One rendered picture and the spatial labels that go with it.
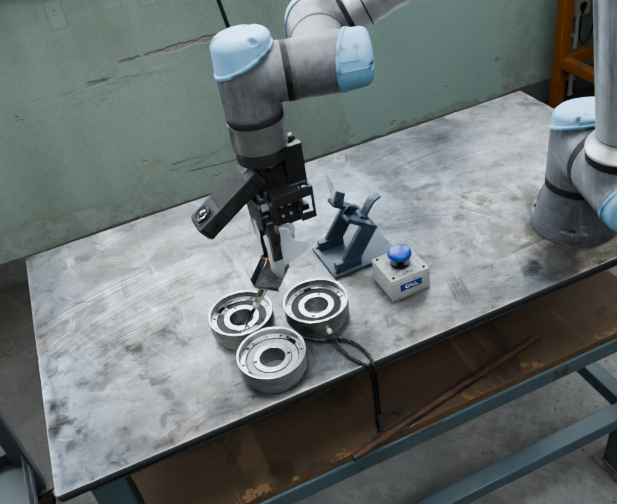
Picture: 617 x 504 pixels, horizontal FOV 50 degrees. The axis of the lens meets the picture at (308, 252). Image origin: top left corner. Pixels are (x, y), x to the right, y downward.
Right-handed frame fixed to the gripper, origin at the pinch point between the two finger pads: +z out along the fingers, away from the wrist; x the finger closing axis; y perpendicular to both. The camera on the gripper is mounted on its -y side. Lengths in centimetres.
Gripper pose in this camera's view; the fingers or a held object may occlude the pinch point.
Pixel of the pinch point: (272, 267)
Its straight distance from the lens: 99.4
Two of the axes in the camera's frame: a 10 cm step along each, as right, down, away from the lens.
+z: 1.4, 7.8, 6.1
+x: -4.0, -5.2, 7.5
